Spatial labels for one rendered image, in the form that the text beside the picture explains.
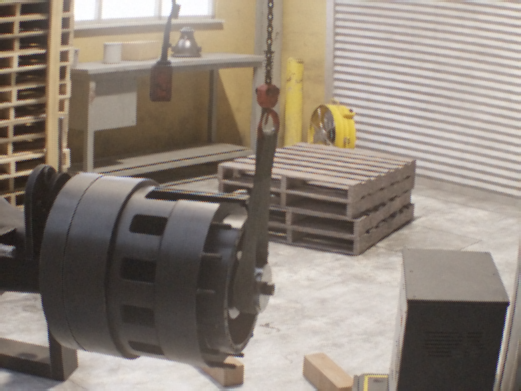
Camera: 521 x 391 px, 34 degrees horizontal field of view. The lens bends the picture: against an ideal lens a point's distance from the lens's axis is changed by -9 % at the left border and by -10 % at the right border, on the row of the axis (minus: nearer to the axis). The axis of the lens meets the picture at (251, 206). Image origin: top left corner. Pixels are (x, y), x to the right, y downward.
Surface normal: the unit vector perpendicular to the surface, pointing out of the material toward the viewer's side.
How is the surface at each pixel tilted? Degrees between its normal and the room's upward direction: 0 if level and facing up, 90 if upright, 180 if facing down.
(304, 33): 90
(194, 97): 90
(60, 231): 55
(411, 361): 90
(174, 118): 90
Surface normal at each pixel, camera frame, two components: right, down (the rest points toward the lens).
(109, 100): 0.73, 0.18
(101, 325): -0.28, 0.51
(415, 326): -0.13, 0.22
